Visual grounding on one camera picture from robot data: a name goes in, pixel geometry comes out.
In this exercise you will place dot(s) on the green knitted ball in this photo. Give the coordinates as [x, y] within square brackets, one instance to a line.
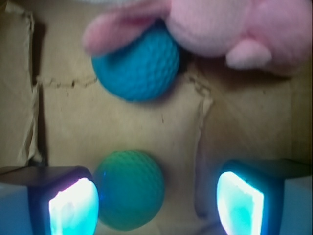
[131, 189]

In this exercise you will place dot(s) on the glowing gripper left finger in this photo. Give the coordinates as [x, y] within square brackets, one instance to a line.
[34, 200]

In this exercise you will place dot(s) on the pink plush toy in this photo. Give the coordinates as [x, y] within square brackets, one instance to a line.
[270, 35]

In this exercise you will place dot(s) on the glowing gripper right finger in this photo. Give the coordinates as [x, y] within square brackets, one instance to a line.
[266, 197]

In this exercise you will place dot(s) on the blue knitted ball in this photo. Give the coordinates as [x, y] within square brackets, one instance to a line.
[143, 70]

